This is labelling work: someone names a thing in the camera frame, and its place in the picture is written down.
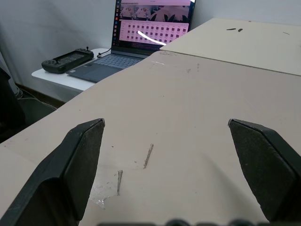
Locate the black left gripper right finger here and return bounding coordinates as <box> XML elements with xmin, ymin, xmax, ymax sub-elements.
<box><xmin>228</xmin><ymin>118</ymin><xmax>301</xmax><ymax>222</ymax></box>

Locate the black laptop cable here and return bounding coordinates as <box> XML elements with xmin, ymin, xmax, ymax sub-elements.
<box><xmin>96</xmin><ymin>48</ymin><xmax>111</xmax><ymax>59</ymax></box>

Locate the small white side table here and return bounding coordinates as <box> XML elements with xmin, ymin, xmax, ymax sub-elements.
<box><xmin>31</xmin><ymin>48</ymin><xmax>111</xmax><ymax>93</ymax></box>

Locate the black handheld game controller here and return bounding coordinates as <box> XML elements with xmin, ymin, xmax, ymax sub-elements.
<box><xmin>41</xmin><ymin>46</ymin><xmax>95</xmax><ymax>74</ymax></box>

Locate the beige adjoining table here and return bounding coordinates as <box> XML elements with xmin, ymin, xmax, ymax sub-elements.
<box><xmin>159</xmin><ymin>17</ymin><xmax>301</xmax><ymax>77</ymax></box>

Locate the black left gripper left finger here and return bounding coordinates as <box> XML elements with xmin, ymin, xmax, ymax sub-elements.
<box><xmin>0</xmin><ymin>118</ymin><xmax>105</xmax><ymax>226</ymax></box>

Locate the grey open laptop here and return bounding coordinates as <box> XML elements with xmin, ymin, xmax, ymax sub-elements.
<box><xmin>66</xmin><ymin>0</ymin><xmax>196</xmax><ymax>83</ymax></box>

